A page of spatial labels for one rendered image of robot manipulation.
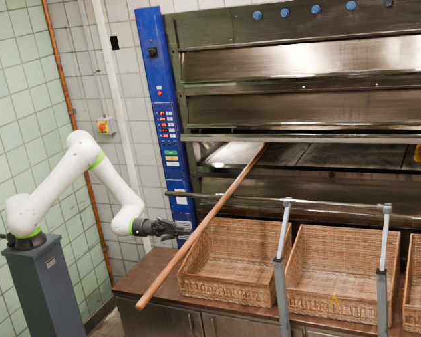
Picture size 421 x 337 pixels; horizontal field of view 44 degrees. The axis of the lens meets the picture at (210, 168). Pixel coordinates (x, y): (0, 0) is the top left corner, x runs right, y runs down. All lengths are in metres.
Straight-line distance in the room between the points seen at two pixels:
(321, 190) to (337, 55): 0.77
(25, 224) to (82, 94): 1.38
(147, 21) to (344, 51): 1.12
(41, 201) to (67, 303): 0.65
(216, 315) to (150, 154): 1.10
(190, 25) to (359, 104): 1.02
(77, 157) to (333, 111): 1.33
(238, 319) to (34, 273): 1.10
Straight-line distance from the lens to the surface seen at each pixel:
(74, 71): 3.50
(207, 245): 3.30
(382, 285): 2.46
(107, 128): 3.37
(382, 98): 2.74
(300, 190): 3.02
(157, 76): 3.10
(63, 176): 2.31
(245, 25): 2.85
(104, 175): 2.50
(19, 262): 2.61
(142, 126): 3.30
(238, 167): 3.09
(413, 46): 2.67
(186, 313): 3.07
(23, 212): 2.35
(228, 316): 2.95
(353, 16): 2.69
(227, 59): 2.92
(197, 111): 3.07
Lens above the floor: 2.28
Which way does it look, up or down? 21 degrees down
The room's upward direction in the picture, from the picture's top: 9 degrees counter-clockwise
